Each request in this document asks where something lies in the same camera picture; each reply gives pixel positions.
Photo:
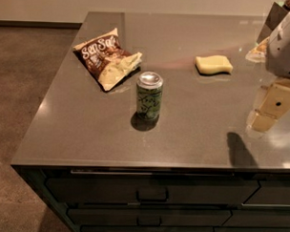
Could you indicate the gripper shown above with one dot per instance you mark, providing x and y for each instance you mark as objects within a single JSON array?
[{"x": 285, "y": 52}]

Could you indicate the brown sea salt chip bag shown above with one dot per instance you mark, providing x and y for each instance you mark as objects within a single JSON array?
[{"x": 106, "y": 60}]

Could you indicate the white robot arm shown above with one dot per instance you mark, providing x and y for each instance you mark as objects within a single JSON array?
[{"x": 277, "y": 59}]

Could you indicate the clear plastic snack packet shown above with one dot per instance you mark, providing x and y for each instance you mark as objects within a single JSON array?
[{"x": 258, "y": 54}]

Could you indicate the yellow sponge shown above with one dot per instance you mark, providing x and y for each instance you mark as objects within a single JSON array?
[{"x": 213, "y": 64}]

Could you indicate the dark cabinet with drawers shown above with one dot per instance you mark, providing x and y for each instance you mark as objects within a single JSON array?
[{"x": 110, "y": 201}]

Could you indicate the dark box with snacks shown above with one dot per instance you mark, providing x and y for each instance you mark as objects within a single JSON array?
[{"x": 276, "y": 14}]

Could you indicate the green drink can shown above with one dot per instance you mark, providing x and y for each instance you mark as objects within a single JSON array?
[{"x": 149, "y": 87}]

